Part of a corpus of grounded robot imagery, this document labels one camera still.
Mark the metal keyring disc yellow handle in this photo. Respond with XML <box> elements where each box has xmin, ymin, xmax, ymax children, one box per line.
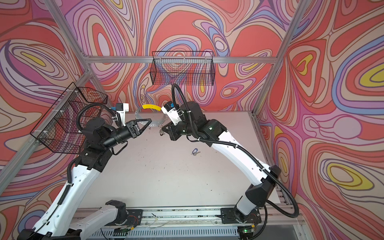
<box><xmin>135</xmin><ymin>104</ymin><xmax>168</xmax><ymax>127</ymax></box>

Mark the key with black tag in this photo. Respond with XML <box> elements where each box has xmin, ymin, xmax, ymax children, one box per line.
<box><xmin>159</xmin><ymin>127</ymin><xmax>166</xmax><ymax>136</ymax></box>

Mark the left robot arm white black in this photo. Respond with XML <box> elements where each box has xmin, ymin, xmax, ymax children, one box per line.
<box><xmin>18</xmin><ymin>103</ymin><xmax>152</xmax><ymax>240</ymax></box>

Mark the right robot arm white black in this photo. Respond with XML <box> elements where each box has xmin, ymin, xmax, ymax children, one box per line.
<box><xmin>162</xmin><ymin>84</ymin><xmax>300</xmax><ymax>223</ymax></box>

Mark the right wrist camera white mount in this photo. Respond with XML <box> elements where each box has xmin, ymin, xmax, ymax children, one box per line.
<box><xmin>161</xmin><ymin>101</ymin><xmax>182</xmax><ymax>126</ymax></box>

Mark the black wire basket back wall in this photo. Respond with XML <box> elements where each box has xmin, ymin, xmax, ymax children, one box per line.
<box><xmin>150</xmin><ymin>50</ymin><xmax>216</xmax><ymax>86</ymax></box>

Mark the black wire basket wall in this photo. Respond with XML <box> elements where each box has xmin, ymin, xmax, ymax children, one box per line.
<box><xmin>150</xmin><ymin>50</ymin><xmax>216</xmax><ymax>86</ymax></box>
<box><xmin>30</xmin><ymin>83</ymin><xmax>108</xmax><ymax>154</ymax></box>

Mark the black wire basket left wall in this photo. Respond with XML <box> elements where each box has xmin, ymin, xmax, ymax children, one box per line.
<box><xmin>30</xmin><ymin>83</ymin><xmax>108</xmax><ymax>154</ymax></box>

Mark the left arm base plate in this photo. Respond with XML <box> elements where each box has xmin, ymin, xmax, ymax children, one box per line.
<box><xmin>114</xmin><ymin>209</ymin><xmax>143</xmax><ymax>227</ymax></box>

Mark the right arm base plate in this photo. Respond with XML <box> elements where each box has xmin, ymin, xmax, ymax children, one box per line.
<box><xmin>217</xmin><ymin>207</ymin><xmax>262</xmax><ymax>225</ymax></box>

